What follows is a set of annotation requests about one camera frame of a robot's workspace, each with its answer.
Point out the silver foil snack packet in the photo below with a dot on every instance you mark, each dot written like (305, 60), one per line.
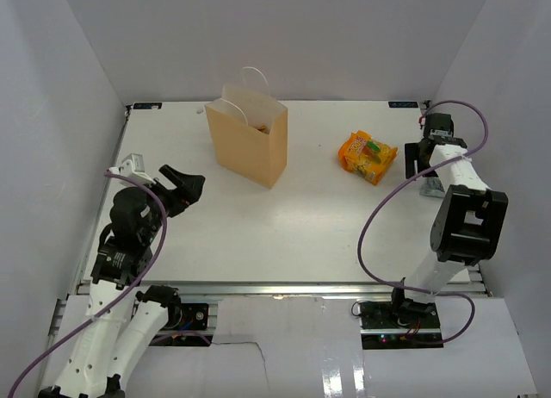
(432, 187)

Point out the brown paper bag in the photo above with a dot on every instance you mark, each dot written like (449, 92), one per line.
(249, 131)

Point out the blue label corner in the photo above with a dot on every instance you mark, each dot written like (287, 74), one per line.
(147, 106)
(403, 104)

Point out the blue label right corner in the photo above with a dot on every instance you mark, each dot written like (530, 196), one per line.
(403, 104)

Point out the orange yellow candy bag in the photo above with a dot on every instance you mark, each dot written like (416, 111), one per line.
(363, 155)

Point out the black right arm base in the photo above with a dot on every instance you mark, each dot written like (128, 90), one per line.
(382, 329)

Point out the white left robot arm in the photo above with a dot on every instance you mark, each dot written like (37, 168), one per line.
(121, 321)

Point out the blue label left corner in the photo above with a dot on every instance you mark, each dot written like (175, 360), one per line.
(147, 106)

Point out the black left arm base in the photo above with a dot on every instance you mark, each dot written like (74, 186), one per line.
(187, 326)

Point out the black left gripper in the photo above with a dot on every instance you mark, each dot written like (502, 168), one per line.
(188, 190)

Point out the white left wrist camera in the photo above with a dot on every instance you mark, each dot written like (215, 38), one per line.
(132, 167)

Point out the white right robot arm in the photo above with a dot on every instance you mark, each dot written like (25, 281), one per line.
(467, 225)

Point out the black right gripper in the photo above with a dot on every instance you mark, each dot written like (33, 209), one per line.
(412, 153)

